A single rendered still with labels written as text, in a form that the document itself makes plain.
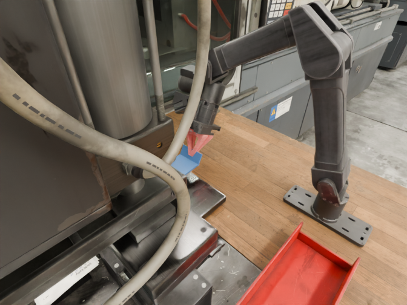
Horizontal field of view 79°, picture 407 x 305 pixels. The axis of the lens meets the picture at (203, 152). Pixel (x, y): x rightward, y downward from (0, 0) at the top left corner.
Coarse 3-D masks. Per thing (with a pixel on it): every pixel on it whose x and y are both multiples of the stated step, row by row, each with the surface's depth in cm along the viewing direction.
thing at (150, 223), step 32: (128, 192) 29; (160, 192) 29; (96, 224) 27; (128, 224) 28; (160, 224) 30; (192, 224) 31; (64, 256) 23; (128, 256) 28; (192, 256) 28; (0, 288) 22; (32, 288) 22; (160, 288) 26
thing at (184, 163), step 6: (186, 150) 69; (180, 156) 69; (186, 156) 69; (198, 156) 66; (174, 162) 67; (180, 162) 67; (186, 162) 67; (192, 162) 67; (198, 162) 66; (180, 168) 65; (186, 168) 65; (192, 168) 65; (186, 174) 64
